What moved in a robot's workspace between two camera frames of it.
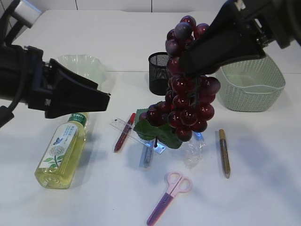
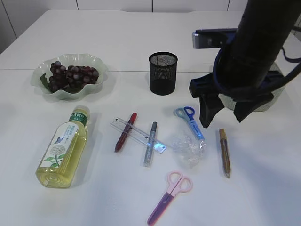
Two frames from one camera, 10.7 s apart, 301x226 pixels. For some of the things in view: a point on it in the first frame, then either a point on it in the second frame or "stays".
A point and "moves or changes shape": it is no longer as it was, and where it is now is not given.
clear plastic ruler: (153, 144) stays
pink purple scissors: (178, 184) stays
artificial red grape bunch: (190, 99) moves or changes shape
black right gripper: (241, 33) -> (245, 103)
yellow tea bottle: (57, 165) stays
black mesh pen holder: (159, 72) stays
